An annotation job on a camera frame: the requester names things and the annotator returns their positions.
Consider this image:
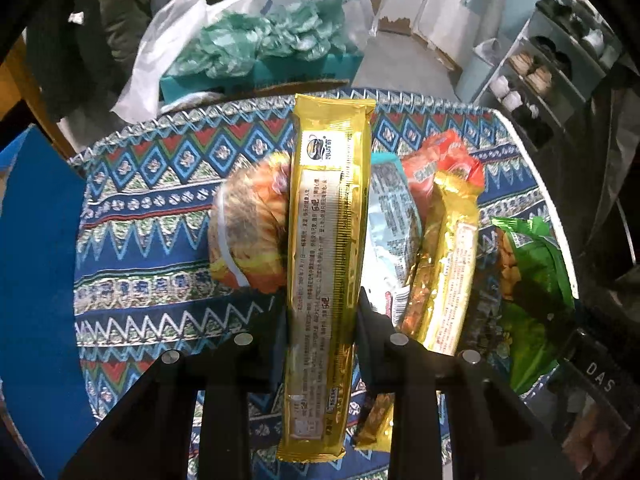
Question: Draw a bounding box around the long gold biscuit pack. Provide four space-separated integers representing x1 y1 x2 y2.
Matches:
277 94 375 463

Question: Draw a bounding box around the patterned blue tablecloth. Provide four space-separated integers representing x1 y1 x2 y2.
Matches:
72 88 564 419

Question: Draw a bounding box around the blue cardboard box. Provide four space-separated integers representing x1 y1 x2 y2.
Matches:
1 127 94 479

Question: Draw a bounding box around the light blue snack packet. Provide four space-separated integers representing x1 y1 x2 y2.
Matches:
361 152 422 326

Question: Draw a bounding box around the orange round-print snack bag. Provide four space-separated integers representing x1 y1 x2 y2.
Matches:
207 152 291 294

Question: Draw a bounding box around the small gold wrapped bar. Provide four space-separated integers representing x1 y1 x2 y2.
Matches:
355 393 395 453

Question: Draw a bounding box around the teal box with green paper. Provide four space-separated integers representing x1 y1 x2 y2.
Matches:
160 1 373 103

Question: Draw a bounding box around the green nut snack bag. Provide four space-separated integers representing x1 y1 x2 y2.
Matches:
491 217 575 394

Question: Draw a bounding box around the red candy snack bag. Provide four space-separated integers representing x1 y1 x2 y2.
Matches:
400 129 485 219

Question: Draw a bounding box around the dark hanging jacket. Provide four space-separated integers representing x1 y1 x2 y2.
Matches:
24 0 222 122

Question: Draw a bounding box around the small yellow gold snack packet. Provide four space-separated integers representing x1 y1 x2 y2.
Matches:
399 171 480 356

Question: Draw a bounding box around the grey shoe rack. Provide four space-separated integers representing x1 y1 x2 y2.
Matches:
473 0 624 148

